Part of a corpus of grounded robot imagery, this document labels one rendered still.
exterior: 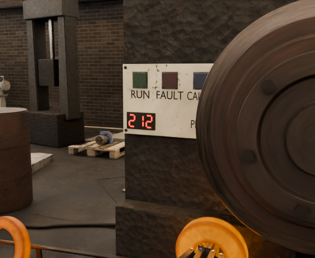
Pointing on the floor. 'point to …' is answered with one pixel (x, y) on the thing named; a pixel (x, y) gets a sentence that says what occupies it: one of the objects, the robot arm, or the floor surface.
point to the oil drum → (7, 160)
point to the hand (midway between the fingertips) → (211, 245)
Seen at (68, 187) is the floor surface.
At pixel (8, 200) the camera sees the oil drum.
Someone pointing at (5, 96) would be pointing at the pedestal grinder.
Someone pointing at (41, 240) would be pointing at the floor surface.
